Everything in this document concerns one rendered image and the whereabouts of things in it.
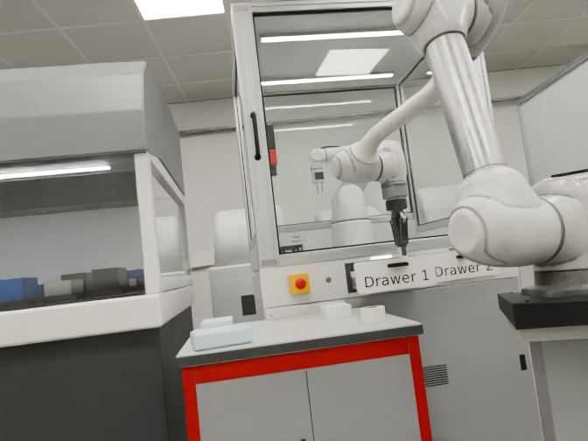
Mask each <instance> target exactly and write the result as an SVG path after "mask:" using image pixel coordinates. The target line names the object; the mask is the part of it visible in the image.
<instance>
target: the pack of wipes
mask: <svg viewBox="0 0 588 441"><path fill-rule="evenodd" d="M190 338H191V345H192V347H193V349H194V350H195V351H203V350H208V349H214V348H219V347H230V346H235V345H240V344H246V343H250V342H252V340H253V334H252V328H251V326H249V325H246V324H236V325H224V326H219V327H213V328H207V329H200V330H195V331H191V333H190Z"/></svg>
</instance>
